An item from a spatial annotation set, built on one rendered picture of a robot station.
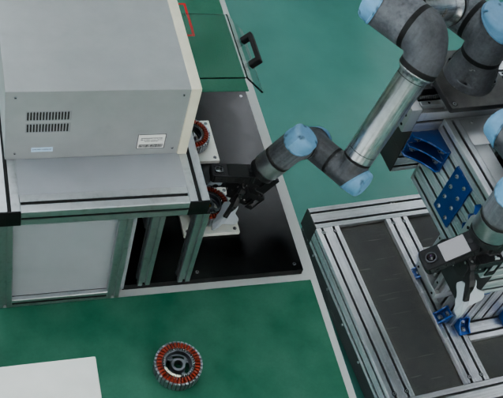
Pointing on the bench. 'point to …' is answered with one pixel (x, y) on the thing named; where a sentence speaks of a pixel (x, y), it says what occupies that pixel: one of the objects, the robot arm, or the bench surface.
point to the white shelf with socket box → (45, 380)
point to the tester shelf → (88, 178)
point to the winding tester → (93, 77)
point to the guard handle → (253, 49)
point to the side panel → (61, 261)
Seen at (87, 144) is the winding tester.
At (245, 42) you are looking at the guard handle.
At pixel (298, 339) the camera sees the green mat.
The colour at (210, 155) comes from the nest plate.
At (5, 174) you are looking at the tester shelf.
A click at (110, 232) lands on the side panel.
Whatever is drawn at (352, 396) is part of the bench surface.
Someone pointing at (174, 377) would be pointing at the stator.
